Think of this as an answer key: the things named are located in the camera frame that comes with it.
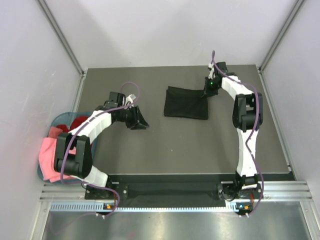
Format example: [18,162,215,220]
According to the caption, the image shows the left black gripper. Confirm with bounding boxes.
[117,104,149,130]

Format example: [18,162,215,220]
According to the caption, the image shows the black t shirt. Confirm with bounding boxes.
[163,86,209,120]

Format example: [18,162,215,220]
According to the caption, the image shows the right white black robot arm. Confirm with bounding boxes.
[204,61,263,201]

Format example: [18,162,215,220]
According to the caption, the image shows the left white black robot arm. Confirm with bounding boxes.
[53,92,149,199]

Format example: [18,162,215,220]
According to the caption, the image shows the red t shirt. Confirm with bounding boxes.
[56,115,88,133]

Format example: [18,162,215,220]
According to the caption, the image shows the teal plastic basket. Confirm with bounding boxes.
[37,111,92,185]

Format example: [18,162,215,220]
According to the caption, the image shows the pink t shirt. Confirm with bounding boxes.
[38,124,69,183]

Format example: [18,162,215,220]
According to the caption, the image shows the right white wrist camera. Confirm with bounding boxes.
[208,63,215,80]

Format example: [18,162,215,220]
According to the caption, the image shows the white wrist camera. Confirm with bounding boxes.
[124,94,137,106]
[208,63,215,80]

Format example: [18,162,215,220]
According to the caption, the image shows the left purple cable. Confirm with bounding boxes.
[60,81,141,217]

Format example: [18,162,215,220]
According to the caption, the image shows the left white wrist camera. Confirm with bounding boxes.
[124,94,137,106]

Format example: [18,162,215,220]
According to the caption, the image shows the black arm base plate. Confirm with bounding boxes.
[84,174,263,208]

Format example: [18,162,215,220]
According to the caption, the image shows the grey slotted cable duct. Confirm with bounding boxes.
[50,202,249,213]

